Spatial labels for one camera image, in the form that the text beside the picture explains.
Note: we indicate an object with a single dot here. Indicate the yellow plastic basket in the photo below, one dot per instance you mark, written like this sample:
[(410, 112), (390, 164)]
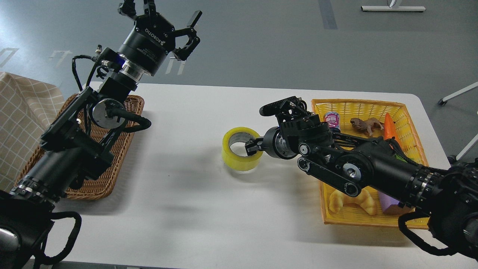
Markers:
[(409, 141)]

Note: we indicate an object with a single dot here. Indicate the toy croissant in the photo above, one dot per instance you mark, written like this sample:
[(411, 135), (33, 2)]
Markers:
[(364, 200)]

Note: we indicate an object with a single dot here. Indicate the purple foam block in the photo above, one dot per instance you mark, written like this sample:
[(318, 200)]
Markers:
[(389, 205)]

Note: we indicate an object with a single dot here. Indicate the white floor stand base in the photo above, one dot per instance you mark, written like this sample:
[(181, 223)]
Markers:
[(393, 9)]

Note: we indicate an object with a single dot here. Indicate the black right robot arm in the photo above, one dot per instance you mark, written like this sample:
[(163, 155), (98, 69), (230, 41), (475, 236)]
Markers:
[(446, 201)]

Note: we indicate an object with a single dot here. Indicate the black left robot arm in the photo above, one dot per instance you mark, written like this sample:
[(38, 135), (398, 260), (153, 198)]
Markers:
[(78, 143)]

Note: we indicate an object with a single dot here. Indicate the orange toy carrot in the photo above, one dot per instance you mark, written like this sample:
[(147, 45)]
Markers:
[(390, 129)]

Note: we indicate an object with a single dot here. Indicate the toy soda can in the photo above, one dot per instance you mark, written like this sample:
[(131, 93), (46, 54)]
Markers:
[(333, 121)]

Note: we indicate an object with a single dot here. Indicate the beige checkered cloth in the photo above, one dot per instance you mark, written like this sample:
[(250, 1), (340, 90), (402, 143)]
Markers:
[(27, 108)]

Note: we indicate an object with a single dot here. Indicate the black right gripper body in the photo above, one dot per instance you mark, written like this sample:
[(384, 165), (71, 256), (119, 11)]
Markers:
[(269, 142)]

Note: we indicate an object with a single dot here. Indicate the yellow tape roll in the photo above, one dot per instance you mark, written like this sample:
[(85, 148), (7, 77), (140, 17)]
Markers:
[(233, 160)]

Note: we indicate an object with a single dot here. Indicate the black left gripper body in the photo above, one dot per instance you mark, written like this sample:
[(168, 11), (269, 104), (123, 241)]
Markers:
[(149, 42)]

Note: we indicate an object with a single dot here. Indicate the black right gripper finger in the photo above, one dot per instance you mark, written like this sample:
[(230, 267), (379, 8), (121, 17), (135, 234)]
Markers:
[(255, 141), (253, 149)]

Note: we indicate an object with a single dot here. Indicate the brown toy animal figure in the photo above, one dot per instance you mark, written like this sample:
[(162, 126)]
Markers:
[(367, 125)]

